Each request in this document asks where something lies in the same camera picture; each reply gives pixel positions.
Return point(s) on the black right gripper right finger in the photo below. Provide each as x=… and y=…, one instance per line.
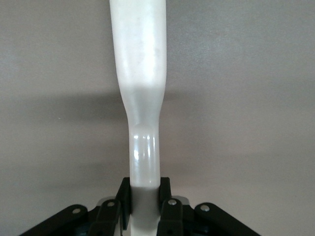
x=172, y=216

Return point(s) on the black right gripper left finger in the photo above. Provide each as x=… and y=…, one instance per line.
x=105, y=216

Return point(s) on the beige brush with black bristles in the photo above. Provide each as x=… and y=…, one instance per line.
x=140, y=73

